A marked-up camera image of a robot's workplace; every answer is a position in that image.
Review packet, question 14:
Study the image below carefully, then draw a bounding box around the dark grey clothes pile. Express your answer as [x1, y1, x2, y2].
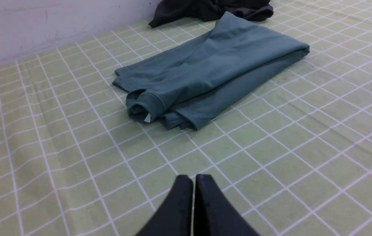
[149, 0, 274, 28]

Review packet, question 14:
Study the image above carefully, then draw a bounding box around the green long-sleeved shirt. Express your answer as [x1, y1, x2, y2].
[113, 12, 310, 130]

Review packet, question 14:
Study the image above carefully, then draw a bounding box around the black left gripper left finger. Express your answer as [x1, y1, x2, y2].
[136, 175, 194, 236]

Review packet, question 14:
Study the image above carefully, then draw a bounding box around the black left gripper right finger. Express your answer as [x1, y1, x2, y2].
[193, 174, 259, 236]

